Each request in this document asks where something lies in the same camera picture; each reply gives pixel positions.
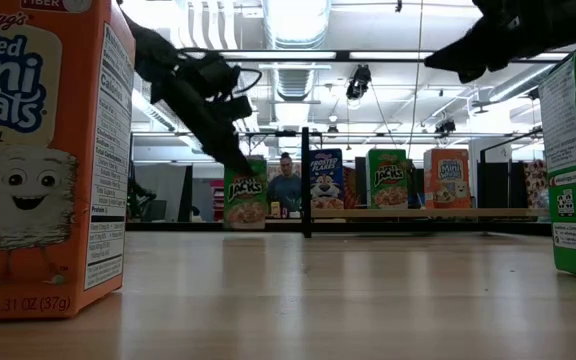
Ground blue Frosted Flakes cereal box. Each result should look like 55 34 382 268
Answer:
309 148 345 211

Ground black shelf divider post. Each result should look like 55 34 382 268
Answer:
300 126 313 239

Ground person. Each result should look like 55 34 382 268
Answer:
266 151 303 220

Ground grey partition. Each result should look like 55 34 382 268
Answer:
132 163 194 223

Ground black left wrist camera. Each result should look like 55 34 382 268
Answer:
217 97 254 122

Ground red storage rack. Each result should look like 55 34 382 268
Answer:
209 179 226 222

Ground black aluminium table frame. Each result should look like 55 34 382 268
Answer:
125 48 569 237

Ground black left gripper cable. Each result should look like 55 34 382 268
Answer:
230 66 263 97

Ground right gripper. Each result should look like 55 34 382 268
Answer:
423 0 569 85

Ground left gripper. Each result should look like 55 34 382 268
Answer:
152 49 257 176

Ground cereal patterned panel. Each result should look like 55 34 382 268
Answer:
522 158 550 210

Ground orange Mini Wheats cereal box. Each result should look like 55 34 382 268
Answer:
0 0 137 321
422 148 472 210

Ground silver ventilation duct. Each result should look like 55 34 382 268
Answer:
262 0 332 126

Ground black partition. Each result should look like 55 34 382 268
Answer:
476 160 524 209

